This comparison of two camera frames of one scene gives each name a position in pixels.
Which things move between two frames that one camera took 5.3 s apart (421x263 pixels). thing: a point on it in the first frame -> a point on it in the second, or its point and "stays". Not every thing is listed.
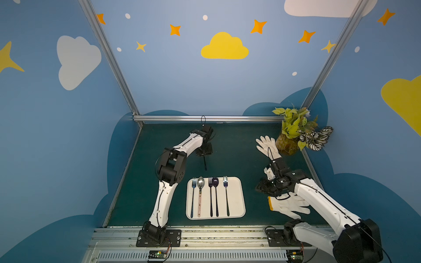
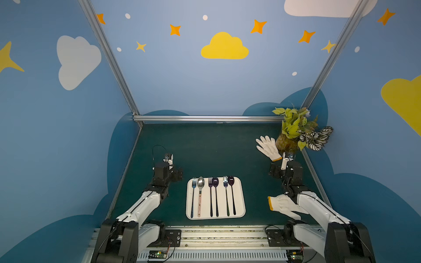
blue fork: x=194 y=181 stays
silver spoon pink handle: x=200 y=183 stays
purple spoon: x=215 y=183 stays
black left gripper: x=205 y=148 -> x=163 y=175
